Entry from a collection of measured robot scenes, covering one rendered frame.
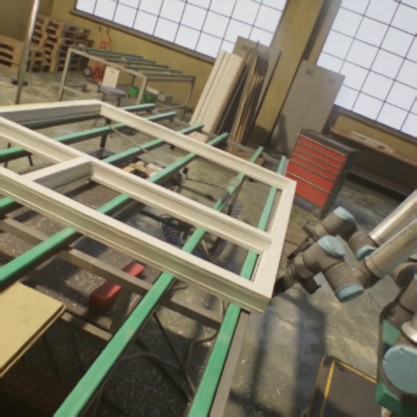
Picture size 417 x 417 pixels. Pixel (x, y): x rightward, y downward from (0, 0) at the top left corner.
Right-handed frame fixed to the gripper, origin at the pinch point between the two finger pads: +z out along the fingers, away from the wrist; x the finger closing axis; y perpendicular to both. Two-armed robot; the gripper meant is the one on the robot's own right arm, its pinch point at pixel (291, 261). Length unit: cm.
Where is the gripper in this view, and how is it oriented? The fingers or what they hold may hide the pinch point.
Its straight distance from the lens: 186.7
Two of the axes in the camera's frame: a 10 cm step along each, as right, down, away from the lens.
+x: 2.0, -1.7, 9.6
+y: 6.9, 7.2, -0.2
